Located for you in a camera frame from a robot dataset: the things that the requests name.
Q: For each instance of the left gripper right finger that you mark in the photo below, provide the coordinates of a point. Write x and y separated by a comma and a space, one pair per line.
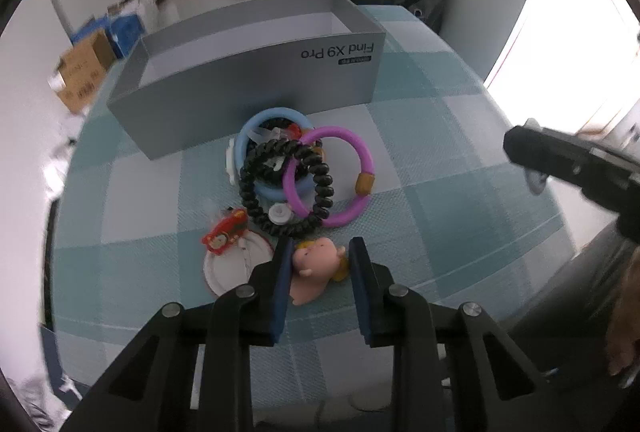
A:
393, 316

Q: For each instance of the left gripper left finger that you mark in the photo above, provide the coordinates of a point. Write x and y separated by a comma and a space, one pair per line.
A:
250, 315

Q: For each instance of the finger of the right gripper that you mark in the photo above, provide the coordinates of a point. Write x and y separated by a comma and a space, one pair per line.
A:
605, 176

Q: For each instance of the red rimmed white pin badge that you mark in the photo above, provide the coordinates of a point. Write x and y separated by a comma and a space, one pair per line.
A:
232, 268

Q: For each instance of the pink pig toy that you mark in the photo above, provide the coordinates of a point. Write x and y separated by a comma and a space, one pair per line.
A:
315, 264

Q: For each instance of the person right hand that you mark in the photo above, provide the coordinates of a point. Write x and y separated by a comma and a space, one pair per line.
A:
623, 330

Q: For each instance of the red cartoon charm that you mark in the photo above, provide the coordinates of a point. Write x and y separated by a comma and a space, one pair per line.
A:
226, 232

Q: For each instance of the teal plaid tablecloth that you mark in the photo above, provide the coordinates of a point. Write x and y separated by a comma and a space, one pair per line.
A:
448, 214

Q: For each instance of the white hair clip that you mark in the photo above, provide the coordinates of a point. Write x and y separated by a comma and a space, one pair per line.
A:
230, 163

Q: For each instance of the white plastic bag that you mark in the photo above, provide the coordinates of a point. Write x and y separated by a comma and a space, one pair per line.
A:
54, 170

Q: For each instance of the grey open cardboard box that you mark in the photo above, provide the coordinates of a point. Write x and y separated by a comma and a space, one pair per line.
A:
203, 77

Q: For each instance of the brown cardboard box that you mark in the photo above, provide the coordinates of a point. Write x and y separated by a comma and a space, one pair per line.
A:
81, 71

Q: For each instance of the blue cardboard box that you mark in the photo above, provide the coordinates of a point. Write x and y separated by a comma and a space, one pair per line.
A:
122, 32

